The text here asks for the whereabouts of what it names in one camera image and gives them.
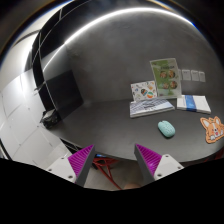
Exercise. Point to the white and blue box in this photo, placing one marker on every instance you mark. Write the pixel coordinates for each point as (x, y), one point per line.
(193, 103)

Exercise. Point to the white sticker card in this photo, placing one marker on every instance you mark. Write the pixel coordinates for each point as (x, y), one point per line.
(143, 90)

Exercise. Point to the black wall shelf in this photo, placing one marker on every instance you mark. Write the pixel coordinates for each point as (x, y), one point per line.
(54, 52)

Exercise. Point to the white wall socket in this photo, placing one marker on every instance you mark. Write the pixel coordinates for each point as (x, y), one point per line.
(202, 76)
(195, 75)
(186, 75)

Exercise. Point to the orange corgi mouse pad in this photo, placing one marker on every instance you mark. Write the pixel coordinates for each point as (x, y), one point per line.
(214, 129)

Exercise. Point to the green standing poster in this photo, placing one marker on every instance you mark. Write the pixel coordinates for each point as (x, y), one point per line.
(167, 78)

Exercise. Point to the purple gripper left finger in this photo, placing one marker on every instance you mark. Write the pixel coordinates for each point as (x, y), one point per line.
(74, 168)

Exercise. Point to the black box on floor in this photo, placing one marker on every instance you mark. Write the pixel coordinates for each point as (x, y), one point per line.
(50, 118)

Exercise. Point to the black monitor panel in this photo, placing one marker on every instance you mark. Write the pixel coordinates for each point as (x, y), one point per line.
(64, 93)

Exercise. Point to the white wall socket middle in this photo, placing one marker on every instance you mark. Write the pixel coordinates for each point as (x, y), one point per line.
(195, 75)

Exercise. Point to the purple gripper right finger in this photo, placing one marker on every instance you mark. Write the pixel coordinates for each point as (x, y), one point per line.
(153, 165)

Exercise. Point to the red chair frame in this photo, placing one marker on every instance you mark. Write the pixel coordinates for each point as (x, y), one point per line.
(103, 164)

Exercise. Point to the white wall socket right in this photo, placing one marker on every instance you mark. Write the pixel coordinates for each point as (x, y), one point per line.
(202, 76)

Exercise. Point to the white wall socket left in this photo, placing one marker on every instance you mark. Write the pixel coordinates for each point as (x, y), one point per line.
(186, 75)

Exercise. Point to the teal computer mouse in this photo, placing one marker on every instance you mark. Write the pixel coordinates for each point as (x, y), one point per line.
(166, 128)

